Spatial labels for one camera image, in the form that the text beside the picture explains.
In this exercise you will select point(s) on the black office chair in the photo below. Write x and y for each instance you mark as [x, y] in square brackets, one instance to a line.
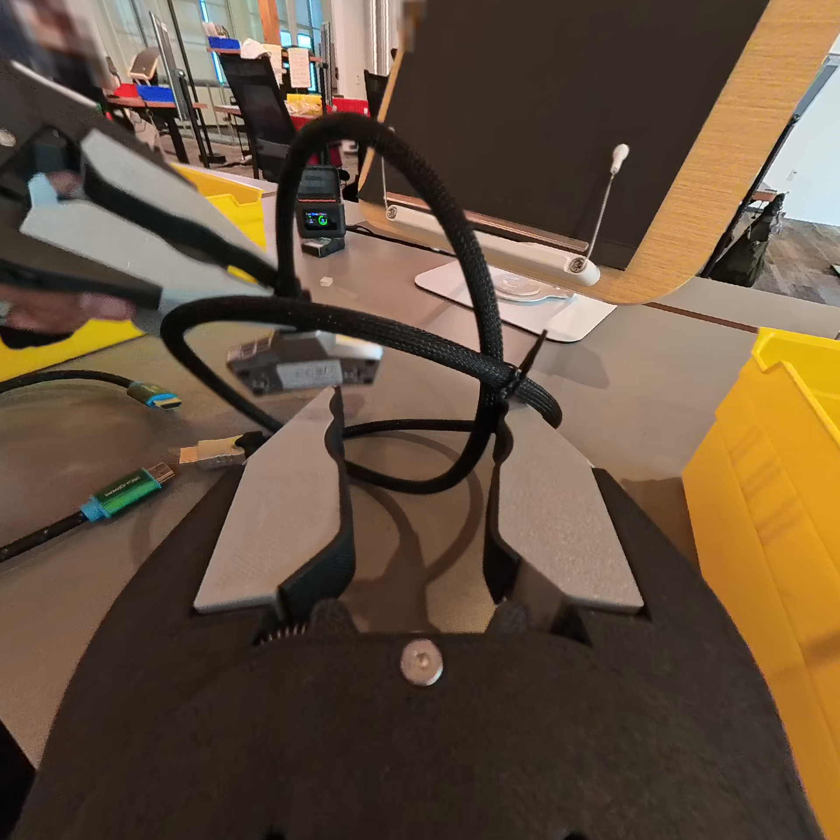
[259, 105]

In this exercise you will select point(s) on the black board on white stand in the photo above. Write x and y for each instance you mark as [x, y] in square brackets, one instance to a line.
[525, 98]

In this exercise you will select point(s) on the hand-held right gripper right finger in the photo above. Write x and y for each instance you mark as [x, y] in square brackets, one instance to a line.
[564, 518]

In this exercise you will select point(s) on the metal hdmi port hub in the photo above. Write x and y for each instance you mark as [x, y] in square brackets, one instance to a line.
[308, 371]

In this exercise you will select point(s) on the dark bag on floor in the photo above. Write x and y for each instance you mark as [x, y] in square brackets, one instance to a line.
[748, 243]

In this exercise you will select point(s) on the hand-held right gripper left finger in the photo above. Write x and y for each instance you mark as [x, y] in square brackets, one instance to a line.
[282, 518]

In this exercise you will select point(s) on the yellow plastic bin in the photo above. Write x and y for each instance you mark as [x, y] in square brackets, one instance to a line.
[229, 197]
[774, 525]

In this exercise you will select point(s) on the person's left hand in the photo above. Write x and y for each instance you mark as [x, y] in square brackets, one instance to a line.
[65, 308]

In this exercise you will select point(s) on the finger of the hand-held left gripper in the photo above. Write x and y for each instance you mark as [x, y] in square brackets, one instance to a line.
[151, 177]
[118, 243]

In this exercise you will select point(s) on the white tethered pin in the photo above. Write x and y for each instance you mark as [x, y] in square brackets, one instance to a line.
[620, 157]

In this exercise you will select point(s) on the black charging case with display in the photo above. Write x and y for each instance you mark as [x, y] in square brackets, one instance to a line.
[320, 203]

